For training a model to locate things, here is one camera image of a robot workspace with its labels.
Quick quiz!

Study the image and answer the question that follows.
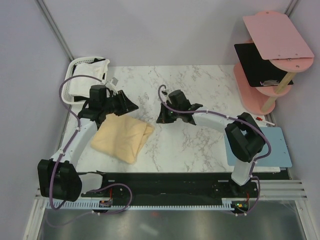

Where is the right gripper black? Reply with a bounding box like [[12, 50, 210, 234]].
[[156, 102, 181, 125]]

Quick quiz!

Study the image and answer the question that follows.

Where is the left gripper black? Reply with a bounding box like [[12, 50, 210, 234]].
[[101, 90, 138, 117]]

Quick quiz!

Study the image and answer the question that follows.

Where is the yellow t shirt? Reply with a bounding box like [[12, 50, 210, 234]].
[[90, 114, 155, 164]]

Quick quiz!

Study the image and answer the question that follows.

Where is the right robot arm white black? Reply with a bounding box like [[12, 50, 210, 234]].
[[156, 85, 269, 197]]

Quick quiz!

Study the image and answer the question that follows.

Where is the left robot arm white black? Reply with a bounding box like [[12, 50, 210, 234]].
[[37, 85, 139, 202]]

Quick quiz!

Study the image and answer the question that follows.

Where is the white t shirt in basket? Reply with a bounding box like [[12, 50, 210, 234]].
[[68, 58, 110, 97]]

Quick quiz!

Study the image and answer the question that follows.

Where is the white perforated basket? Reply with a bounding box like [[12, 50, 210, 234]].
[[61, 56, 110, 105]]

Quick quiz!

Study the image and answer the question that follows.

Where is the red capped marker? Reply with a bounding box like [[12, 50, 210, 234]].
[[255, 116, 276, 126]]

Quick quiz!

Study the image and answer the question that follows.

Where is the black clipboard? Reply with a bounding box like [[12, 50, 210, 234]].
[[234, 43, 287, 88]]

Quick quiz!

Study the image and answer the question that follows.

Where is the light blue clipboard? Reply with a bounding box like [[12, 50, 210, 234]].
[[223, 126, 292, 171]]

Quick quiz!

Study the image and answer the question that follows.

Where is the pink tiered shelf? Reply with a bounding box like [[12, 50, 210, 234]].
[[233, 11, 315, 115]]

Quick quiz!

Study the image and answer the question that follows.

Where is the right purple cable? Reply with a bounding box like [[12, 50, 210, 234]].
[[156, 84, 273, 216]]

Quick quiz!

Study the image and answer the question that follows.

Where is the purple cable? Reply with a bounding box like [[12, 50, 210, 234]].
[[156, 84, 273, 216], [45, 74, 133, 227]]

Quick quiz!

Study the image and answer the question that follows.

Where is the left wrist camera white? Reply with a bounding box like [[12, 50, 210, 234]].
[[105, 77, 119, 97]]

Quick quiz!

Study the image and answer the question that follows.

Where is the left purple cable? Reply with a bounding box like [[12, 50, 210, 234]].
[[45, 74, 133, 227]]

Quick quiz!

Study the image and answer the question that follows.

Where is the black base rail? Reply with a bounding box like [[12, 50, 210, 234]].
[[79, 171, 292, 206]]

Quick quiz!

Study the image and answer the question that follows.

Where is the white slotted cable duct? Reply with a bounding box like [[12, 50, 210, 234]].
[[60, 199, 235, 211]]

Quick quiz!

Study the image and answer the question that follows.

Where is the aluminium frame rail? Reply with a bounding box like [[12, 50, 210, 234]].
[[34, 178, 308, 200]]

